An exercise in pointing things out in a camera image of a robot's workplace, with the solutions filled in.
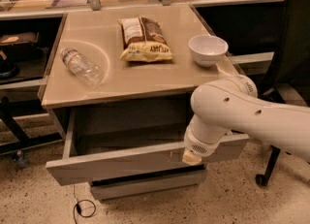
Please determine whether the yellow foam padded gripper finger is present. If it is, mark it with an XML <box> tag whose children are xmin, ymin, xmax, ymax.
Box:
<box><xmin>182</xmin><ymin>149</ymin><xmax>202</xmax><ymax>166</ymax></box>

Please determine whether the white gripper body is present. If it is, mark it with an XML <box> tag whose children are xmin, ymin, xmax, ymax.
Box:
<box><xmin>184</xmin><ymin>126</ymin><xmax>223</xmax><ymax>157</ymax></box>

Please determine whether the grey top drawer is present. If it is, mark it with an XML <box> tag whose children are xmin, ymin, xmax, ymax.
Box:
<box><xmin>46</xmin><ymin>107</ymin><xmax>247</xmax><ymax>185</ymax></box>

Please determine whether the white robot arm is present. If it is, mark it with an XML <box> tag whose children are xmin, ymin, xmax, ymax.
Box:
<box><xmin>184</xmin><ymin>76</ymin><xmax>310</xmax><ymax>163</ymax></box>

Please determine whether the grey drawer cabinet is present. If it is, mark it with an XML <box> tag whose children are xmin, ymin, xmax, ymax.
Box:
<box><xmin>42</xmin><ymin>5</ymin><xmax>237</xmax><ymax>134</ymax></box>

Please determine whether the white bowl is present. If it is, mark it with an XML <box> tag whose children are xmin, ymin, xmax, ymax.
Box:
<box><xmin>188</xmin><ymin>35</ymin><xmax>229</xmax><ymax>67</ymax></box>

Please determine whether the black office chair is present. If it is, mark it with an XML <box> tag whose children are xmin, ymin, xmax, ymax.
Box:
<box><xmin>255</xmin><ymin>0</ymin><xmax>310</xmax><ymax>187</ymax></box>

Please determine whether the brown yellow snack bag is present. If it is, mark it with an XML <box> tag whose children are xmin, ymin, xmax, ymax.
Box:
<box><xmin>118</xmin><ymin>16</ymin><xmax>173</xmax><ymax>63</ymax></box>

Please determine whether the clear plastic water bottle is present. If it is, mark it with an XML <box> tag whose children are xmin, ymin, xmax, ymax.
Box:
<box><xmin>60</xmin><ymin>48</ymin><xmax>104</xmax><ymax>86</ymax></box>

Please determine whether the black floor cable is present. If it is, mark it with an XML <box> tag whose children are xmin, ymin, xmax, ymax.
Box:
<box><xmin>72</xmin><ymin>183</ymin><xmax>98</xmax><ymax>224</ymax></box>

